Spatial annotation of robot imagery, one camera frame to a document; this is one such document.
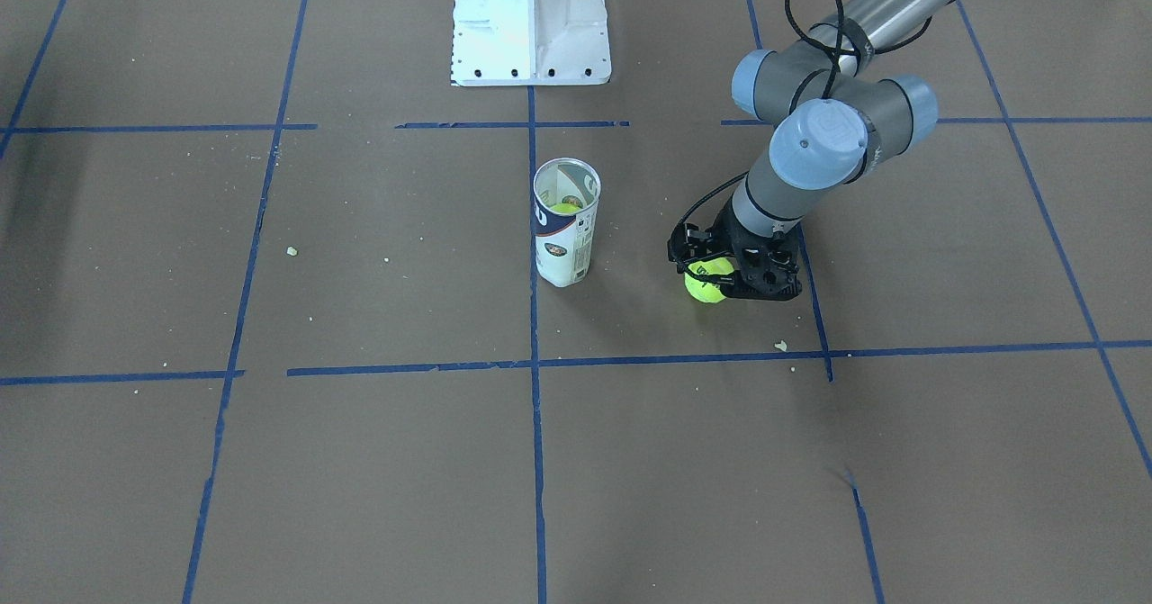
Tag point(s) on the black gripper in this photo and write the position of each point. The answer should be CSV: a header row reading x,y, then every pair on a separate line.
x,y
731,240

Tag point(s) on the white pedestal column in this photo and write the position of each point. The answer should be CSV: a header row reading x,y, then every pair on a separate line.
x,y
530,42

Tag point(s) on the tennis ball can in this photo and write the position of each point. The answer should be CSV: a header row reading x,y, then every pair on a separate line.
x,y
563,243

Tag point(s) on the yellow tennis ball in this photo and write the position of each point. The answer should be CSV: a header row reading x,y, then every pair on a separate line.
x,y
707,293

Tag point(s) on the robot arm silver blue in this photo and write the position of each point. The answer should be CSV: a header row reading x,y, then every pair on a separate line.
x,y
829,129

